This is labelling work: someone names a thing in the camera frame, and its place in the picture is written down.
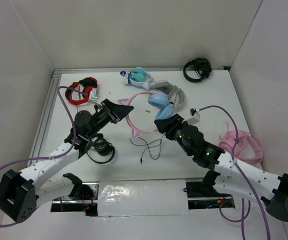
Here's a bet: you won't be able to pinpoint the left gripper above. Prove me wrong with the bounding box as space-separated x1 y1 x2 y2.
86 98 134 138

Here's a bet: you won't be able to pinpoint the blue pink cat-ear headphones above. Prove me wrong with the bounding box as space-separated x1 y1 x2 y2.
117 90 175 165

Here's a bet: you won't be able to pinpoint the pink gaming headset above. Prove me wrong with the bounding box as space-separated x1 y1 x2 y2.
219 121 264 167

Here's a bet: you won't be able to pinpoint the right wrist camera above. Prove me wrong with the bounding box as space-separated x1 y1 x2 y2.
184 108 200 125

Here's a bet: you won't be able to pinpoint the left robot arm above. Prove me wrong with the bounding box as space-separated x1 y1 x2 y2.
0 99 134 224

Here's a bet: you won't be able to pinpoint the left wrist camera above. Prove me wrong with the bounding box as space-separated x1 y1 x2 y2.
88 88 100 105

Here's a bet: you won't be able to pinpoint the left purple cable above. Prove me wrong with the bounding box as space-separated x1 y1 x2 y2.
0 86 95 228

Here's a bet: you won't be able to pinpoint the teal white cat-ear headphones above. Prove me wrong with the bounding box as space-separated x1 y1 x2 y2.
120 66 154 90

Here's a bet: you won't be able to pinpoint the white taped cover sheet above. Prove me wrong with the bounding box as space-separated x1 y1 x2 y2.
97 179 189 217

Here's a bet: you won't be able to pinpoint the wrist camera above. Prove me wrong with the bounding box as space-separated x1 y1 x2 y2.
88 88 100 105
184 108 200 125

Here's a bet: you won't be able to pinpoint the grey white headphones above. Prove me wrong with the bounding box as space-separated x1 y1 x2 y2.
150 79 186 111

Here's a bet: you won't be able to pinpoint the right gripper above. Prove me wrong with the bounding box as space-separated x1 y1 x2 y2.
153 113 193 156

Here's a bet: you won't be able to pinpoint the large black headphones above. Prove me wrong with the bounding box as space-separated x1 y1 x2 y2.
182 58 213 83

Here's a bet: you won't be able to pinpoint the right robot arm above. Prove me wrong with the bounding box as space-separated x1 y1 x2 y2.
154 114 288 222

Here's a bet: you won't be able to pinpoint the red black headphones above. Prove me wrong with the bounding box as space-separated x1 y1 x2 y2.
64 77 98 106

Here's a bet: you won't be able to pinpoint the small black headphones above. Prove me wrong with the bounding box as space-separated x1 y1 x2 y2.
86 133 116 165

